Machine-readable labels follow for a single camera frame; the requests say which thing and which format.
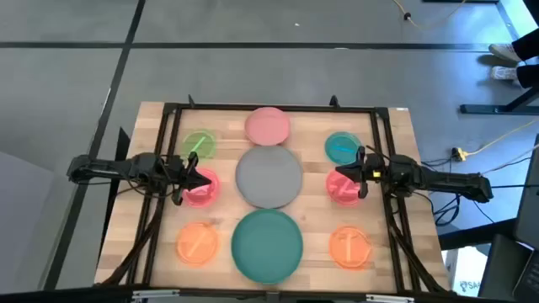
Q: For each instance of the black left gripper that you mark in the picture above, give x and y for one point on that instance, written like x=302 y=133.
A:
x=179 y=177

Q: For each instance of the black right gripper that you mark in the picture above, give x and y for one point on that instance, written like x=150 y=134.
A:
x=370 y=168

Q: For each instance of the small clear red plate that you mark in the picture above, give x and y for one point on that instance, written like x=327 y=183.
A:
x=208 y=196
x=343 y=192

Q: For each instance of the small clear teal plate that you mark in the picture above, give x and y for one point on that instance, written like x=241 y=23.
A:
x=341 y=147

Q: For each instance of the small clear lime green plate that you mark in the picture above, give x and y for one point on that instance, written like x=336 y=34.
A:
x=208 y=145

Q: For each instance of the small clear orange plate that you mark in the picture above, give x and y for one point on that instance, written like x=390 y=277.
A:
x=198 y=244

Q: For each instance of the orange cup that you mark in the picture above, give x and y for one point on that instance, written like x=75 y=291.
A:
x=349 y=248

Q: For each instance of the medium pink plastic plate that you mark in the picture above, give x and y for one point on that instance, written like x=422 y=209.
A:
x=267 y=126

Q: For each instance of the large dark green plastic plate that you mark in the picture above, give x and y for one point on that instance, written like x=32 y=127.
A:
x=267 y=246

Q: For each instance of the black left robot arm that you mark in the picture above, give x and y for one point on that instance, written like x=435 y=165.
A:
x=109 y=168

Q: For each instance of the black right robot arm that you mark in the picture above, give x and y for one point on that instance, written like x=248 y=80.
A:
x=442 y=181

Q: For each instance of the large grey plastic plate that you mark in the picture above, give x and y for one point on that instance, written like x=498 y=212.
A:
x=268 y=177

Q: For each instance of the white tape piece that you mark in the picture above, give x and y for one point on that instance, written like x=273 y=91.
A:
x=401 y=109

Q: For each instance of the yellow power plug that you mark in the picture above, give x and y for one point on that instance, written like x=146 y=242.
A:
x=461 y=154

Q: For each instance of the white printed box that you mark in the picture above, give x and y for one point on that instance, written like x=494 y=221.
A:
x=467 y=269

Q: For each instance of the black beam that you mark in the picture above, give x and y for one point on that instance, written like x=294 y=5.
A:
x=63 y=296

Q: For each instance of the dark laptop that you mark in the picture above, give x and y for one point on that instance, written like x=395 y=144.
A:
x=528 y=210

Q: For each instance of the person's leg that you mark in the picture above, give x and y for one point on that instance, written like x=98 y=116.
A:
x=529 y=76
x=529 y=46

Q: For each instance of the black metal table frame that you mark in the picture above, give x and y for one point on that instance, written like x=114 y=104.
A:
x=295 y=108

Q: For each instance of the silver metal bracket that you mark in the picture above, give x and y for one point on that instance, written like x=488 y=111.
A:
x=389 y=299
x=156 y=294

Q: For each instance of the black desk leg frame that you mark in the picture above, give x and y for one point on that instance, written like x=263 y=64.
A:
x=484 y=109

